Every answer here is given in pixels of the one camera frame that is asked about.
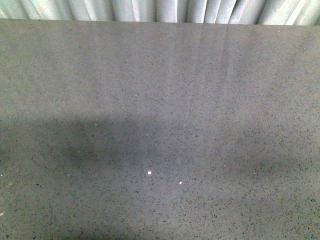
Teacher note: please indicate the white pleated curtain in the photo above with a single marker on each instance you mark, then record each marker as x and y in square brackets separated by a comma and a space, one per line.
[243, 12]

